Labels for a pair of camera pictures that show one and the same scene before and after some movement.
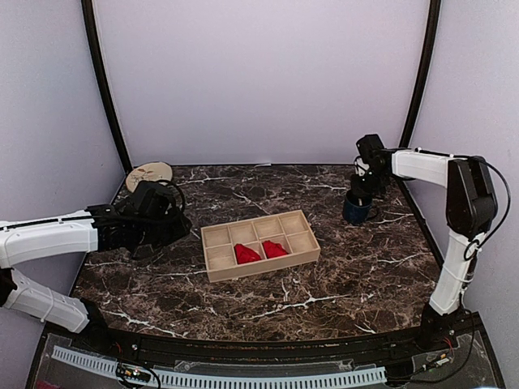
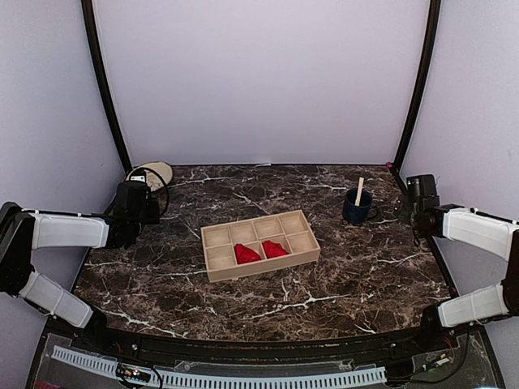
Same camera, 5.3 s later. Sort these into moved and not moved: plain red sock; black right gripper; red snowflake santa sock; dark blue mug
Moved: black right gripper
Not moved: plain red sock; dark blue mug; red snowflake santa sock
